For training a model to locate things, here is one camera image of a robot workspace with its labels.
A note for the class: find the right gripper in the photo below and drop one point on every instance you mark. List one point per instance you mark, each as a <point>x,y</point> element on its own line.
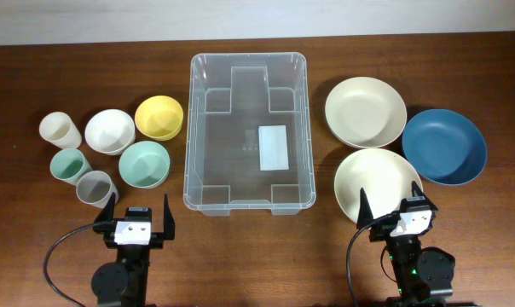
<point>366,215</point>

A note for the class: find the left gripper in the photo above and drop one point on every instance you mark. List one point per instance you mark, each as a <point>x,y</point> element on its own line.
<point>157,240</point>

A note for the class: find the cream bowl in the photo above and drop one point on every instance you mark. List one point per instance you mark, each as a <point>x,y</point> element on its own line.
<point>365,112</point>
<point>385,177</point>

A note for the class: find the cream cup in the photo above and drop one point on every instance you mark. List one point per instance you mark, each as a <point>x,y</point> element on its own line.
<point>58,129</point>

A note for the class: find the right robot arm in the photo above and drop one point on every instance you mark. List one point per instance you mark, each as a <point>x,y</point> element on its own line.
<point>423,275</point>

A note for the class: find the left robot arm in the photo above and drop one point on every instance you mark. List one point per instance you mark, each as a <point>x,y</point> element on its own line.
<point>123,282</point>

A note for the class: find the grey cup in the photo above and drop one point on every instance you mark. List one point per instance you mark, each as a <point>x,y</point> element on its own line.
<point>95,189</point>

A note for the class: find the mint green small bowl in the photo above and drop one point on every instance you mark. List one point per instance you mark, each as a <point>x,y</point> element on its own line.
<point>145,164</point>

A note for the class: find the mint green cup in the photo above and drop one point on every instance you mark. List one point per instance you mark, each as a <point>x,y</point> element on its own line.
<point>69,165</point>

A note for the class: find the white small bowl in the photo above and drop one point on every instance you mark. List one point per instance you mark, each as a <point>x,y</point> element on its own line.
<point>110,132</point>

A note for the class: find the yellow small bowl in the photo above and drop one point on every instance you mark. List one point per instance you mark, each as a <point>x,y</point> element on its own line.
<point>159,118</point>

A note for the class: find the clear plastic storage bin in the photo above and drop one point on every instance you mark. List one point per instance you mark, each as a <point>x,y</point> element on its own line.
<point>230,97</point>

